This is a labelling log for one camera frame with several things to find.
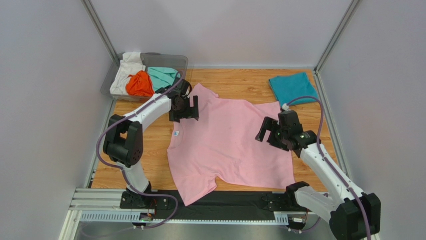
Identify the folded teal t shirt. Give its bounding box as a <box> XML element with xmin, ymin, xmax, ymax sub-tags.
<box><xmin>268</xmin><ymin>72</ymin><xmax>319</xmax><ymax>107</ymax></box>

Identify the grey plastic bin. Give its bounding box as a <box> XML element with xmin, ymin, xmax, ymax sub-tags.
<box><xmin>100</xmin><ymin>53</ymin><xmax>189</xmax><ymax>102</ymax></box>

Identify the aluminium frame rail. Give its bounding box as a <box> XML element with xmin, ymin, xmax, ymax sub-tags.
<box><xmin>59</xmin><ymin>188</ymin><xmax>380</xmax><ymax>240</ymax></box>

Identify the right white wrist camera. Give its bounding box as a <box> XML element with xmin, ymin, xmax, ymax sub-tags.
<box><xmin>281</xmin><ymin>104</ymin><xmax>291</xmax><ymax>112</ymax></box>

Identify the orange t shirt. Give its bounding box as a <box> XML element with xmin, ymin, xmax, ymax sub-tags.
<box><xmin>125</xmin><ymin>70</ymin><xmax>155</xmax><ymax>97</ymax></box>

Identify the mint green t shirt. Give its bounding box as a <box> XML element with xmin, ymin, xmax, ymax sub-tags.
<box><xmin>147</xmin><ymin>67</ymin><xmax>181</xmax><ymax>92</ymax></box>

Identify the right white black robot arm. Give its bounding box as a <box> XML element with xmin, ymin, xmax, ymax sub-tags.
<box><xmin>255</xmin><ymin>110</ymin><xmax>382</xmax><ymax>240</ymax></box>

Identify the pink t shirt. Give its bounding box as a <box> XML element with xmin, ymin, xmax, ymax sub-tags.
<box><xmin>167</xmin><ymin>84</ymin><xmax>295</xmax><ymax>206</ymax></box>

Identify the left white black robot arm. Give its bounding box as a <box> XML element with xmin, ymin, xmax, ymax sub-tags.
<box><xmin>103</xmin><ymin>85</ymin><xmax>199</xmax><ymax>209</ymax></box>

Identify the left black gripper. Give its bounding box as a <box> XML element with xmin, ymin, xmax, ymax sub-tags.
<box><xmin>170</xmin><ymin>95</ymin><xmax>200</xmax><ymax>123</ymax></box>

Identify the white t shirt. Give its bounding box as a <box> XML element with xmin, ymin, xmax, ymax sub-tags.
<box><xmin>109</xmin><ymin>52</ymin><xmax>147</xmax><ymax>96</ymax></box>

